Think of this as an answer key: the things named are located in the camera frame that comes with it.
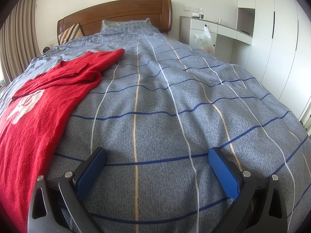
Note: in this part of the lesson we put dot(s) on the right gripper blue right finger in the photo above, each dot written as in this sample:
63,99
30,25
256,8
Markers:
258,203

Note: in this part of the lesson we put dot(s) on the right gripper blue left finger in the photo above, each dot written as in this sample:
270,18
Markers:
50,196

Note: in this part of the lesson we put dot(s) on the red sweater with white rabbit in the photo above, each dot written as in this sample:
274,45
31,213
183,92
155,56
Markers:
33,124

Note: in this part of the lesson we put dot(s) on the grey plaid duvet cover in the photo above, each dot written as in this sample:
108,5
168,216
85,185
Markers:
157,112

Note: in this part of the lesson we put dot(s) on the white wardrobe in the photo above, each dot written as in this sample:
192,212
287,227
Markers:
280,51

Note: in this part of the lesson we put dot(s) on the beige curtain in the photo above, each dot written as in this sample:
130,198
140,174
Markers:
19,44

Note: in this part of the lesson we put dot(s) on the white plastic bag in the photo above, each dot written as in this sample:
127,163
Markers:
204,41

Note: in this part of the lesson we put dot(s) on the striped brown cushion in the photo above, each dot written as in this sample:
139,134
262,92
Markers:
70,33

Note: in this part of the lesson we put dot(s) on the white desk with drawers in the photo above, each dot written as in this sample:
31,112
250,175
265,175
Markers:
230,45

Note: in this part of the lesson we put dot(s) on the plastic water bottle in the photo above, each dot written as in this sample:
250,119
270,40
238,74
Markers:
201,14

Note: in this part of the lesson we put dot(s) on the grey plaid pillow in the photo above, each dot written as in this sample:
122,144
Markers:
127,27

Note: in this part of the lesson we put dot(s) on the brown wooden headboard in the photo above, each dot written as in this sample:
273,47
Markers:
158,11

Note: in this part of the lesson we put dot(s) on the white wall socket panel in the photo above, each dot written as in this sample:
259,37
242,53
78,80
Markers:
191,9

